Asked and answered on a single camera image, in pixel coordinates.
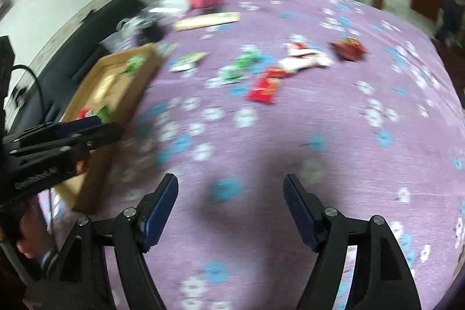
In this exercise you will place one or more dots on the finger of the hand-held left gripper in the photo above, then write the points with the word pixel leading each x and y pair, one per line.
pixel 105 135
pixel 80 124

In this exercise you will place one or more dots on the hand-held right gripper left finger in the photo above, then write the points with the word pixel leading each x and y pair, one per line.
pixel 160 212

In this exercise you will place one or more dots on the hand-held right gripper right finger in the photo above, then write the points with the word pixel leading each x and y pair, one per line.
pixel 301 215

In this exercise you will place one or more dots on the brown cardboard box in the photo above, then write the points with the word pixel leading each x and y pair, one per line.
pixel 123 103

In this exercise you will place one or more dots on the pile of snack packets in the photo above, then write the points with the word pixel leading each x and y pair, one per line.
pixel 134 63

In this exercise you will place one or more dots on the green white snack packet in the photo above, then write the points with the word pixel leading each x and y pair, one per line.
pixel 187 62

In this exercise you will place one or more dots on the bright red snack packet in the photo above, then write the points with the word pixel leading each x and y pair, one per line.
pixel 267 86

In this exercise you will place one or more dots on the white red snack packet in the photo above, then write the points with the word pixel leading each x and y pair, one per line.
pixel 303 57

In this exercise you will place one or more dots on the dark red snack packet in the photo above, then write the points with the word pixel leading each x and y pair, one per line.
pixel 348 49

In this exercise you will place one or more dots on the person's left hand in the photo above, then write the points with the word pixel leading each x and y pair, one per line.
pixel 31 235

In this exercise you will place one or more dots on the black sofa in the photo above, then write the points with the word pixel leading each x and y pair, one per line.
pixel 72 52

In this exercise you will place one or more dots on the purple floral tablecloth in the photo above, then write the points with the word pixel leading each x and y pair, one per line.
pixel 290 135

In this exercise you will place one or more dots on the black slotted tool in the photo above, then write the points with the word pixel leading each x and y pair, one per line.
pixel 149 33

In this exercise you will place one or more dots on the long beige packet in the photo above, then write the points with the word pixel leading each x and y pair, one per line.
pixel 207 21

